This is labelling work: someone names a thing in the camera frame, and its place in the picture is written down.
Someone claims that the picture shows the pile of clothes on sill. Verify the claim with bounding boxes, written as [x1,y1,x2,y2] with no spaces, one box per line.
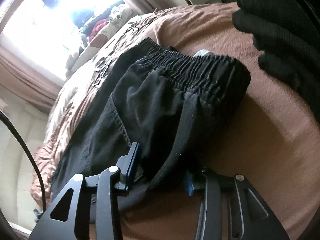
[65,1,137,78]

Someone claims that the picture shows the black pants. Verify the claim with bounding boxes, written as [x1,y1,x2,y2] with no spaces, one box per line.
[51,38,251,210]

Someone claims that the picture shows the brown curtain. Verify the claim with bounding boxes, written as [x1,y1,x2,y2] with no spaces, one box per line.
[1,47,61,114]

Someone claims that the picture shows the black knit garment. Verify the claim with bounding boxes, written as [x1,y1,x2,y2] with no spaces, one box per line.
[232,0,319,119]

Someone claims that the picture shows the black cable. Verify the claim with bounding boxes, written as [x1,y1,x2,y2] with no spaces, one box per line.
[0,110,47,213]

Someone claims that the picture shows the brown bed cover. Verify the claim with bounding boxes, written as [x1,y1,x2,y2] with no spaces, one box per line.
[31,3,319,239]

